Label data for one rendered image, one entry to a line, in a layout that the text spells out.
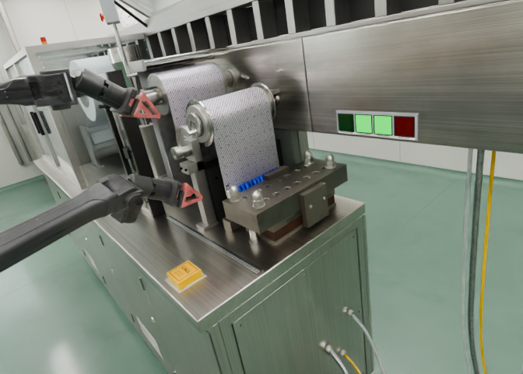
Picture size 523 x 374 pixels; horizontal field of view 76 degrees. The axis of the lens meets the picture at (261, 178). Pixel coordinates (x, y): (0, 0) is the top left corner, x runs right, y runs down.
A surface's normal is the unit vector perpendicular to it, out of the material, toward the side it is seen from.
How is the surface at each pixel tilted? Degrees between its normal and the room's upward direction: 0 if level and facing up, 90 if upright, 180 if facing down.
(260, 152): 90
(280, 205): 90
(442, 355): 0
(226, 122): 90
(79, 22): 90
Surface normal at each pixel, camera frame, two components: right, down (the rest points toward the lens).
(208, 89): 0.66, 0.21
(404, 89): -0.74, 0.36
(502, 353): -0.16, -0.92
